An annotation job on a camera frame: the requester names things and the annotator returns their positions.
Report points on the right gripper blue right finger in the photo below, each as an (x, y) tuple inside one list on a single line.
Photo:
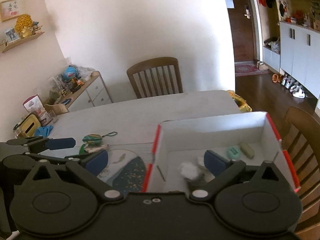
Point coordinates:
[(215, 163)]

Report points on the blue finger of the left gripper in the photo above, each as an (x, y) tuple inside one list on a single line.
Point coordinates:
[(58, 144)]

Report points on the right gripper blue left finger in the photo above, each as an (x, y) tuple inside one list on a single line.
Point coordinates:
[(96, 162)]

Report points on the dark grey packet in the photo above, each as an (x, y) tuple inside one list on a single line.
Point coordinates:
[(200, 181)]

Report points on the green tassel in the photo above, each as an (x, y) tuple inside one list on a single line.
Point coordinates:
[(82, 149)]

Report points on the teal round case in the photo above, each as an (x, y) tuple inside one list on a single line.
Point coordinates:
[(233, 153)]

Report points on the teal embroidered sachet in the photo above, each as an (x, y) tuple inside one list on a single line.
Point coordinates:
[(96, 139)]

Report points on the white crystal bag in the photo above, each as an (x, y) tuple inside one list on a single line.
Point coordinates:
[(189, 171)]

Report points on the pale green soap bar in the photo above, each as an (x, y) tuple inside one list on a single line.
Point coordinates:
[(247, 150)]

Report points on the blue rubber gloves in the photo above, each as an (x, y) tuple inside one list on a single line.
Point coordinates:
[(43, 131)]

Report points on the yellow tissue box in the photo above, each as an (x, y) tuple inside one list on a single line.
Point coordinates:
[(27, 126)]

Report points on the red white cardboard box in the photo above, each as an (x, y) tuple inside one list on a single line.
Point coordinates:
[(185, 140)]

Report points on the red white snack bag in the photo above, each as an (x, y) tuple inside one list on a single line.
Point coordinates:
[(34, 105)]

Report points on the yellow bag on floor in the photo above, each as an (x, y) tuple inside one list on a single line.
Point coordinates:
[(241, 103)]

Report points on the white drawer sideboard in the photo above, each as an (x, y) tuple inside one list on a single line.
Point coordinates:
[(92, 94)]

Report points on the blue globe toy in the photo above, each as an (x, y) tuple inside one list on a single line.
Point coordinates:
[(69, 73)]

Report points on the red patterned rug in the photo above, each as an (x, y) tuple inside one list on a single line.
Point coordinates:
[(249, 68)]

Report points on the wooden slat-back chair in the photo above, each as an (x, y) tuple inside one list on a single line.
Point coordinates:
[(155, 77)]

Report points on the framed calligraphy picture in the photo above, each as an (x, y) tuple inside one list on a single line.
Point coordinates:
[(11, 9)]

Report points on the brown wooden door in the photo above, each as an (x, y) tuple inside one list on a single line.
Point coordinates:
[(242, 29)]

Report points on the wooden wall shelf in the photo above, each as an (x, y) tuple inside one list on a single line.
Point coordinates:
[(9, 46)]

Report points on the white wall cabinet unit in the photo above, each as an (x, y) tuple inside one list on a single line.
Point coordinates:
[(299, 41)]

